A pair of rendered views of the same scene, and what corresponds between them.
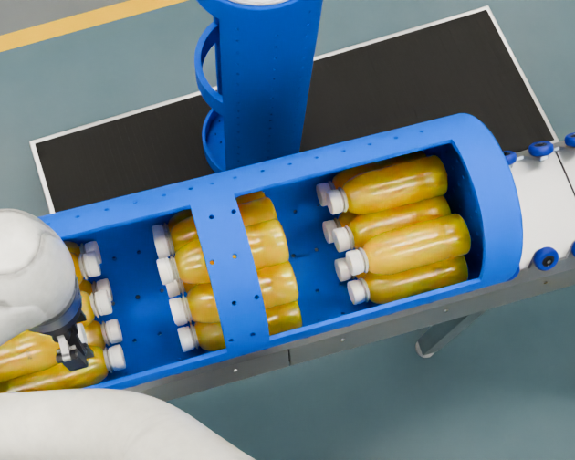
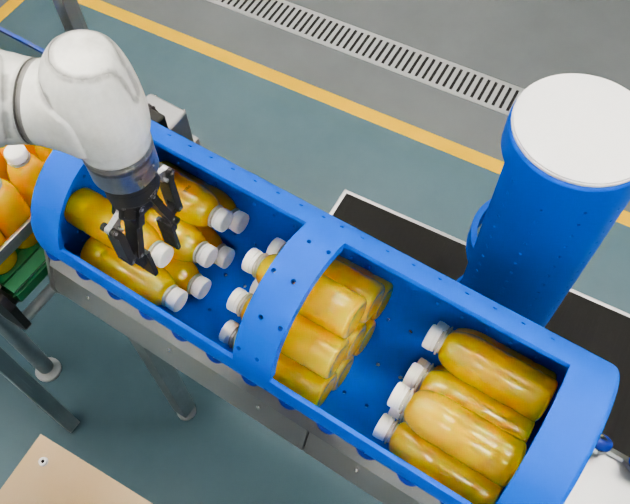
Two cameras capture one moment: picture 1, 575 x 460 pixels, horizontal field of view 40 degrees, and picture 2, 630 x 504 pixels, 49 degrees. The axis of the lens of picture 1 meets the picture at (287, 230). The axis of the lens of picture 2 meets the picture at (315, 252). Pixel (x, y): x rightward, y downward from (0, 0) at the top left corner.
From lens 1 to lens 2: 42 cm
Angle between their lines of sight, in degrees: 26
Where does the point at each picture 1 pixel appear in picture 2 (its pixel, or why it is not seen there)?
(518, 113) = not seen: outside the picture
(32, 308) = (67, 125)
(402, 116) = not seen: outside the picture
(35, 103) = (377, 175)
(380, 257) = (418, 409)
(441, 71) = not seen: outside the picture
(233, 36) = (506, 186)
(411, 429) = not seen: outside the picture
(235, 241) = (305, 272)
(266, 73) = (516, 243)
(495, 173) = (578, 425)
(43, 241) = (106, 76)
